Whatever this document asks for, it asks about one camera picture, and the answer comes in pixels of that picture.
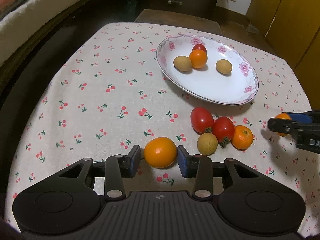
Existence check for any cherry print tablecloth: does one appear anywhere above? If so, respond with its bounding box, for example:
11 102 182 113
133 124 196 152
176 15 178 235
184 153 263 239
4 23 319 237

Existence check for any dark wooden bench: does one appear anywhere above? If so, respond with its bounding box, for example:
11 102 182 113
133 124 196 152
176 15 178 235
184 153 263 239
135 9 222 36

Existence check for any white floral oval plate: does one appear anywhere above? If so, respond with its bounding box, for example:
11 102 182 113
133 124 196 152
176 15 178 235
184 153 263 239
156 34 259 106

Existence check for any small red cherry tomato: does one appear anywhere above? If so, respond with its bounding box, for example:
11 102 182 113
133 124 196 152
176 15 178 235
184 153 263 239
192 43 207 53

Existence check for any orange with stem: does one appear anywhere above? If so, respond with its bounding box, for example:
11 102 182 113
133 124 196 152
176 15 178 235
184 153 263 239
144 137 177 168

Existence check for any red tomato with calyx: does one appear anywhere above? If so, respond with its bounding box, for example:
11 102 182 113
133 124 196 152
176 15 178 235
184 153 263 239
212 116 235 148

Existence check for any tan longan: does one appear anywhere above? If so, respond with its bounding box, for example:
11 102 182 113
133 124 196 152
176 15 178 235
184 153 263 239
216 59 232 75
173 56 192 72
197 133 218 155

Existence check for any tan longan by tomatoes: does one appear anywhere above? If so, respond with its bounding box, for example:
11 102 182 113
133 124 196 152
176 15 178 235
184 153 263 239
197 133 218 155

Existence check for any small mandarin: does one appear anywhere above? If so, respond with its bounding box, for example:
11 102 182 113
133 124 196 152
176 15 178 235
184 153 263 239
231 125 253 151
275 112 291 137

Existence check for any yellow wooden wardrobe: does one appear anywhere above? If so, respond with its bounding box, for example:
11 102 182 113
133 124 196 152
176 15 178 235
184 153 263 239
246 0 320 109

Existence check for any large orange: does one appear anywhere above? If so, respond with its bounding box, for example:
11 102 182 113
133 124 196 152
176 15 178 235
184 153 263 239
189 49 208 69

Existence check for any red tomato left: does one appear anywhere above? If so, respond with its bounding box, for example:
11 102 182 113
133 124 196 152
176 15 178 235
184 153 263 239
190 107 214 134

